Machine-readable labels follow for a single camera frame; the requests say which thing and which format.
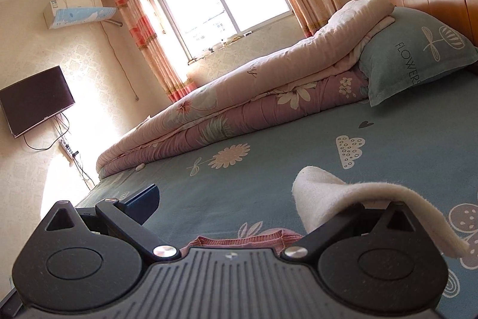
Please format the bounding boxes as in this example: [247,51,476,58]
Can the white power strip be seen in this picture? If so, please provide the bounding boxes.
[59,138,79,162]

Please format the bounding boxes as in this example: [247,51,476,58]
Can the television power cable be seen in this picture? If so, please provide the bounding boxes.
[22,112,96,191]

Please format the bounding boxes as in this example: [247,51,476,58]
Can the teal flowers pillow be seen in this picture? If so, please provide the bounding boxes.
[359,7,477,107]

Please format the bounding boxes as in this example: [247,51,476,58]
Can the black wall television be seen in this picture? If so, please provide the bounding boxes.
[1,65,75,138]

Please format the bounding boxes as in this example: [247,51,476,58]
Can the teal floral bed sheet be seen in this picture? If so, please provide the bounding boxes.
[81,70,477,318]

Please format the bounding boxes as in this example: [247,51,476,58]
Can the pink and cream sweater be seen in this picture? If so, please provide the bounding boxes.
[181,166,469,258]

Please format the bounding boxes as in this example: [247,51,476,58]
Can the folded pink floral quilt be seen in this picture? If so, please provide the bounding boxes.
[96,0,395,177]

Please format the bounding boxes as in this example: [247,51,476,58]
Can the white air conditioner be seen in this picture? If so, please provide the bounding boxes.
[43,0,117,29]

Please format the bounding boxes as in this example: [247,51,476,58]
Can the small white remote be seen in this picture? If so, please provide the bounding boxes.
[135,164,145,172]

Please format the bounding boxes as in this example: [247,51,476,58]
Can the left striped curtain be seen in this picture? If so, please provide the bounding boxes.
[114,0,196,102]

